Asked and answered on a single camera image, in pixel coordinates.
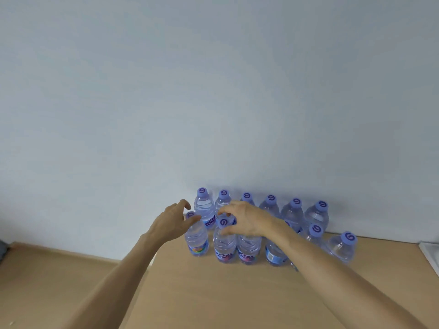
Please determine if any white tray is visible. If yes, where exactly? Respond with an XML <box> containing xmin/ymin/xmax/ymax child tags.
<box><xmin>419</xmin><ymin>242</ymin><xmax>439</xmax><ymax>275</ymax></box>

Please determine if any person's left forearm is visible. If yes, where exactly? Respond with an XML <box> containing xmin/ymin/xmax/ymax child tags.
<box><xmin>61</xmin><ymin>234</ymin><xmax>165</xmax><ymax>329</ymax></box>

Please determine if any clear water bottle purple cap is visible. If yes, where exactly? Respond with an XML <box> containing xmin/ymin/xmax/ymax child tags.
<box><xmin>212</xmin><ymin>215</ymin><xmax>238</xmax><ymax>264</ymax></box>
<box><xmin>184</xmin><ymin>211</ymin><xmax>209</xmax><ymax>257</ymax></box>

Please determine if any wooden table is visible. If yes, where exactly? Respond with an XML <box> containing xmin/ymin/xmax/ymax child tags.
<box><xmin>118</xmin><ymin>229</ymin><xmax>439</xmax><ymax>329</ymax></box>

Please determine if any person's left hand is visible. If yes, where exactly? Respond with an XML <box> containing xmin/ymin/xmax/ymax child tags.
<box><xmin>145</xmin><ymin>199</ymin><xmax>202</xmax><ymax>244</ymax></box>

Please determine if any row of water bottles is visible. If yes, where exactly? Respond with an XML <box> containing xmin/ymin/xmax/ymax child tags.
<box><xmin>194</xmin><ymin>187</ymin><xmax>358</xmax><ymax>268</ymax></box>

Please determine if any person's right forearm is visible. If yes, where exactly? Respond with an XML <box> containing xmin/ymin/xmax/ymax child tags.
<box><xmin>274</xmin><ymin>222</ymin><xmax>429</xmax><ymax>329</ymax></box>

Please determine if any person's right hand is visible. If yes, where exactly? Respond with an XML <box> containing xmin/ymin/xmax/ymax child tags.
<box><xmin>216</xmin><ymin>201</ymin><xmax>289</xmax><ymax>239</ymax></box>

